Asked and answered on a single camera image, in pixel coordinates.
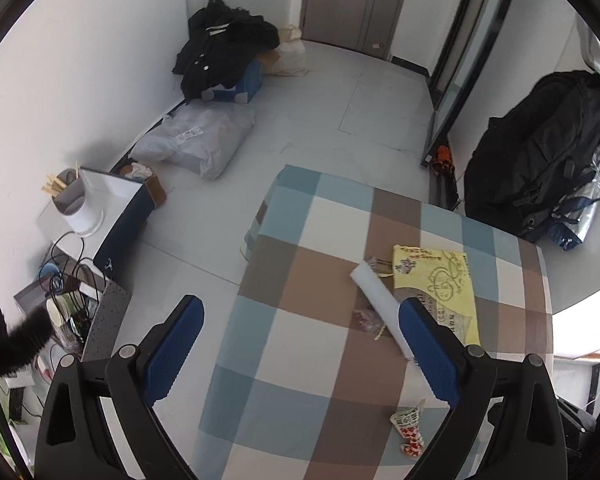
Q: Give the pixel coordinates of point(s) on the black fuzzy cloth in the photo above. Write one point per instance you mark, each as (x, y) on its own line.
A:
(15, 340)

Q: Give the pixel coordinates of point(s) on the grey door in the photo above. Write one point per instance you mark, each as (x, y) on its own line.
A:
(345, 5)

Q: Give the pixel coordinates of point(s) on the bundle of wooden chopsticks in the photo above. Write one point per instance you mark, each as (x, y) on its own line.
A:
(55, 185)

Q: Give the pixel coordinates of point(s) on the white paper cup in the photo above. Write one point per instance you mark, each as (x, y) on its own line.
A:
(56, 312)

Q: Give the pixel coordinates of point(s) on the silver blue bag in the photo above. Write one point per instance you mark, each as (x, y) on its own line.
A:
(585, 200)

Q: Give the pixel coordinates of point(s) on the white paper roll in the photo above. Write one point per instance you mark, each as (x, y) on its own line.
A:
(375, 285)

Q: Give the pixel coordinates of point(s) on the checked tablecloth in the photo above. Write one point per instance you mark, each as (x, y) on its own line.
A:
(290, 340)

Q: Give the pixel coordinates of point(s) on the white plastic bag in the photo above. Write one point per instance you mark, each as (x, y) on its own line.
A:
(200, 135)

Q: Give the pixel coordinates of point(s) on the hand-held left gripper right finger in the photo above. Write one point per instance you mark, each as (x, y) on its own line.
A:
(427, 355)

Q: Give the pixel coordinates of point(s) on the white chopstick holder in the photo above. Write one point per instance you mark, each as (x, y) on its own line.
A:
(82, 215)

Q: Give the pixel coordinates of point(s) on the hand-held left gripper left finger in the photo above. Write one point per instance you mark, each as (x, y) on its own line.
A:
(175, 350)

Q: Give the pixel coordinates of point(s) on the yellow bread bag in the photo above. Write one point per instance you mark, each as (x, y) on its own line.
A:
(445, 280)

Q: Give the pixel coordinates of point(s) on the grey speckled storage box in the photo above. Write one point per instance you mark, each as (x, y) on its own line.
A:
(107, 310)

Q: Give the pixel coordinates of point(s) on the black jacket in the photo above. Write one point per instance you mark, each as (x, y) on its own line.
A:
(220, 45)

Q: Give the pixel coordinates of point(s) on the black glass door frame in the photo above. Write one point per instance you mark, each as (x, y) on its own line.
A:
(460, 35)

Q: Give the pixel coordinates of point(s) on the navy box with white top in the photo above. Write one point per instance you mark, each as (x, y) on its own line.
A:
(125, 230)

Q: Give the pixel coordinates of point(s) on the red checkered wrapper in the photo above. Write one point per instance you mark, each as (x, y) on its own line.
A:
(411, 435)

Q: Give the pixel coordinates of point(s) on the small clear wrapper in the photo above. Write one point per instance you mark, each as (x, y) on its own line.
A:
(367, 317)

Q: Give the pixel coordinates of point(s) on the small brown cardboard box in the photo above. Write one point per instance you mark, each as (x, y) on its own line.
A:
(155, 192)

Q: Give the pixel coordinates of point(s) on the blue cardboard box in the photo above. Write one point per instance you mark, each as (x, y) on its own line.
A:
(247, 82)

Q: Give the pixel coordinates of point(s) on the black backpack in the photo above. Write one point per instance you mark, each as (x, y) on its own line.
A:
(535, 160)

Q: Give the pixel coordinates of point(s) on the orange black umbrella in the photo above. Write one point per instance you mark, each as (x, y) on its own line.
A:
(440, 157)

